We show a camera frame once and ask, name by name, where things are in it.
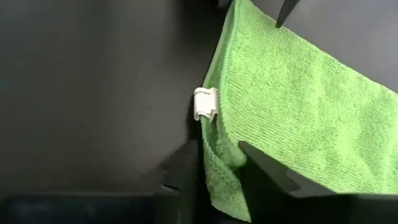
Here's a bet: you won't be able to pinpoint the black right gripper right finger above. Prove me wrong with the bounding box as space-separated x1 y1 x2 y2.
238 141 337 224

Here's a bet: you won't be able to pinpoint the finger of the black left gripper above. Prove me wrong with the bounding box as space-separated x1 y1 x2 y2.
275 0 302 29

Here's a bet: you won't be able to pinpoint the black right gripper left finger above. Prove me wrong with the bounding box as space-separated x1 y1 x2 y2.
141 139 200 224

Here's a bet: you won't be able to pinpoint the green microfibre towel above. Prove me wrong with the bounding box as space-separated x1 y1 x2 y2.
193 0 398 223

